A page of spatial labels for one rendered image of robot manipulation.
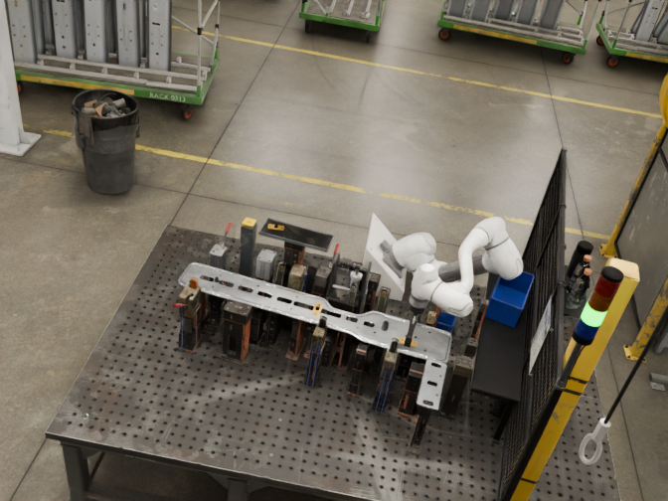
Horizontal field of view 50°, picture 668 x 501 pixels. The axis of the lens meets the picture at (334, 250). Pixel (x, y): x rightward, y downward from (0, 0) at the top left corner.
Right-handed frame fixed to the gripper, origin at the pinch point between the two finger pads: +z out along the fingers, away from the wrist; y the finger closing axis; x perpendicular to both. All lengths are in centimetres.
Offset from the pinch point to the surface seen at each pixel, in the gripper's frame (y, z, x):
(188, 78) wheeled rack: 349, 76, 269
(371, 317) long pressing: 10.0, 5.1, 20.4
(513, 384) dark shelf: -11, 2, -51
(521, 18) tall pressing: 725, 69, -32
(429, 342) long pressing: 4.3, 5.1, -10.1
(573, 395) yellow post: -48, -37, -65
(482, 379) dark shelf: -13.0, 2.1, -36.8
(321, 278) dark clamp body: 21, -1, 50
